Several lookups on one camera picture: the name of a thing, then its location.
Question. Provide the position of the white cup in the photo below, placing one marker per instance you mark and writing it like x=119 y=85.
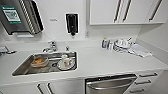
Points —
x=122 y=42

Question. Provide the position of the white drawer front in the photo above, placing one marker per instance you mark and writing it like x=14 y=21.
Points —
x=136 y=90
x=148 y=74
x=143 y=82

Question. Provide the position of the small clear bottle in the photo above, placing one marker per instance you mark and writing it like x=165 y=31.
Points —
x=110 y=45

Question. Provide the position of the chrome sink faucet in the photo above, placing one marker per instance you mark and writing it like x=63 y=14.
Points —
x=51 y=46

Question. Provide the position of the white cabinet door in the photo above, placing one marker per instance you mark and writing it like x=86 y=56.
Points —
x=101 y=11
x=66 y=87
x=20 y=89
x=160 y=11
x=135 y=11

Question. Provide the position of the white plate stack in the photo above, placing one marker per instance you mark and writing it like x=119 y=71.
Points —
x=121 y=48

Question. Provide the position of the white grey clutter pile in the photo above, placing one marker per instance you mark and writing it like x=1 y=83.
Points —
x=6 y=50

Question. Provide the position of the stainless steel sink basin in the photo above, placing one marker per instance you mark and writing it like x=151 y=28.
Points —
x=23 y=66

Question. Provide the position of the small grey wall label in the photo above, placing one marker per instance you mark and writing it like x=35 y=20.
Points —
x=53 y=19

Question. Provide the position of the white upper cabinet door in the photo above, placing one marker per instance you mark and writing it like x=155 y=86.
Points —
x=101 y=11
x=160 y=11
x=135 y=11

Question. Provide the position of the stainless steel dishwasher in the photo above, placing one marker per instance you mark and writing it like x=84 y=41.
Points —
x=110 y=85

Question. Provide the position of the orange bowl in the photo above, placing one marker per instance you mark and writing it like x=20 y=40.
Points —
x=39 y=61

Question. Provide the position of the black wall soap dispenser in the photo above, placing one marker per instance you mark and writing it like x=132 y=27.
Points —
x=71 y=22

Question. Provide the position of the white lower cabinet door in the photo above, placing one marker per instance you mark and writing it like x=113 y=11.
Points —
x=66 y=87
x=20 y=89

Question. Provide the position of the white wall outlet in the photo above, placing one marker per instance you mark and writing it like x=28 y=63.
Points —
x=87 y=34

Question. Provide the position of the steel paper towel dispenser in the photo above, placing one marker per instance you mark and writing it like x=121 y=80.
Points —
x=21 y=16

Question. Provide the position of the small chrome sink knob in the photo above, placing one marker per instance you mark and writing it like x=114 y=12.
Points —
x=67 y=48

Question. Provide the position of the white mug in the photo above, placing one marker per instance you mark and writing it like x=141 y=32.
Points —
x=65 y=60

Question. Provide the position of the white saucer plate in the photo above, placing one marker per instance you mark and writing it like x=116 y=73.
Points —
x=66 y=65

